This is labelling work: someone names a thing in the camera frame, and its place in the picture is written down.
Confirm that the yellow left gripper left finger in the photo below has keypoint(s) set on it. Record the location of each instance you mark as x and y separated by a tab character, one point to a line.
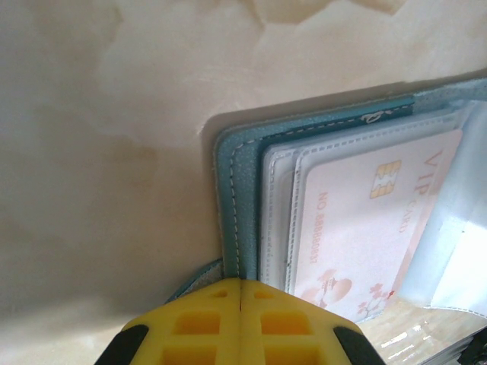
198	304

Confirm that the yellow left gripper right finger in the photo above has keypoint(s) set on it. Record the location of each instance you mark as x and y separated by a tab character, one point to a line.
289	308

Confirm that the light blue leather card holder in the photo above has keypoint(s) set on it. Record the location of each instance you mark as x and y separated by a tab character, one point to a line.
247	197

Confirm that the white pink VIP card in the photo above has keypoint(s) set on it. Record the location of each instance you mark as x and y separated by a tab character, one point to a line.
361	235

